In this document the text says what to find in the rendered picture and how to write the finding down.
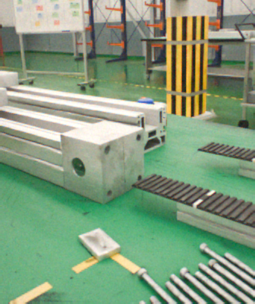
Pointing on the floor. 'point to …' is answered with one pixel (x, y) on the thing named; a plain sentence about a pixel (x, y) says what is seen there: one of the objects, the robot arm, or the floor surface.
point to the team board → (49, 8)
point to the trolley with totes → (247, 79)
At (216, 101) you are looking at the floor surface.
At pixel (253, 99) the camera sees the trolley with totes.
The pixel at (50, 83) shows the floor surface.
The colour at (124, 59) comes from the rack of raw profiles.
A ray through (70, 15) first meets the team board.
